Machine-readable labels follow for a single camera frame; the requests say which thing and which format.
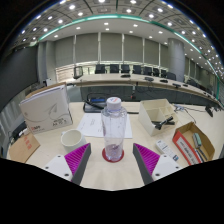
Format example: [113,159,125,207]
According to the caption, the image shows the white cup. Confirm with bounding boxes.
[60,128,88,154]

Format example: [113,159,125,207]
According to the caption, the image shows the black desk phone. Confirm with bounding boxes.
[82,93,108,114]

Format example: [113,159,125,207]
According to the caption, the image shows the black marker pen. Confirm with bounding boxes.
[154,115,175,131]

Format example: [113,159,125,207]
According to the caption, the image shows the round ceiling lights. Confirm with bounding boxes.
[19,0,224,78]

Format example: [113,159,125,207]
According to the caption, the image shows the row of black office chairs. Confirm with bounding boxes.
[94,63,178,81]

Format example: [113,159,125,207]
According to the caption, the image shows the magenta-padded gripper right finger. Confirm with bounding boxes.
[132,142,183,186]

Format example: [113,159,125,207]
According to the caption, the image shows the black device with cables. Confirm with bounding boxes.
[11,121,28,141]

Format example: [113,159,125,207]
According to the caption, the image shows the long curved conference desk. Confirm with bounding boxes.
[66,73,221,108]

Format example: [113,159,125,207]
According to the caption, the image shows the clear plastic water bottle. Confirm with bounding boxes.
[100,96,128,163]

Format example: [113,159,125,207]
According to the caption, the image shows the white copy paper carton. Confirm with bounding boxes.
[18,84,74,135]

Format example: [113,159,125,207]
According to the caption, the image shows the white printed paper sheet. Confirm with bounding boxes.
[76,112,134,139]

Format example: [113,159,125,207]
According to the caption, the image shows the red and brown cardboard box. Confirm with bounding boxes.
[172,121,216,167]

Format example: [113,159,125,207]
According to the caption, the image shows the brown cardboard with red print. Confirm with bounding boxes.
[8,132,41,164]

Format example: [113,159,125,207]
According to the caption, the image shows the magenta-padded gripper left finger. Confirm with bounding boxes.
[43,142,92,186]

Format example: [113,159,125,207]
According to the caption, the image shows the white desk organizer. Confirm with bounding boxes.
[138,98,179,137]

